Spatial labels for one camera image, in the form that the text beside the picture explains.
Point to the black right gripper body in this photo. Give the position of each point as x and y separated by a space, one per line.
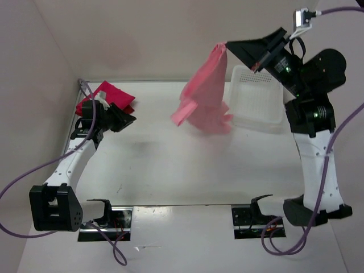
282 65

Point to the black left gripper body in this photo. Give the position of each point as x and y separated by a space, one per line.
105 121

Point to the magenta t shirt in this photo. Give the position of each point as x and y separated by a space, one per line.
113 95

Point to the light pink t shirt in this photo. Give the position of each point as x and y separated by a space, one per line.
201 100

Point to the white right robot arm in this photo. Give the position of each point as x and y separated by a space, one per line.
310 116

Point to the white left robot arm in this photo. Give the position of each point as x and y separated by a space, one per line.
54 204

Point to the dark red folded t shirt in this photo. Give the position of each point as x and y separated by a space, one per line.
128 109

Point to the white plastic basket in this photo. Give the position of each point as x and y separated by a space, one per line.
256 100

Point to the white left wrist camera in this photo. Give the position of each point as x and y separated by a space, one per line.
101 97

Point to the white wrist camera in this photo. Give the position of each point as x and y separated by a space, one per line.
302 21
101 97

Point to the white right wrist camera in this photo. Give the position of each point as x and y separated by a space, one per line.
302 21

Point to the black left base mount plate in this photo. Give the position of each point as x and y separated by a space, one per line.
118 224

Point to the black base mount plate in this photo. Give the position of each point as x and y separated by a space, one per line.
247 226
118 224

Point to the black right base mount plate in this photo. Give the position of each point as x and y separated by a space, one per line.
247 226

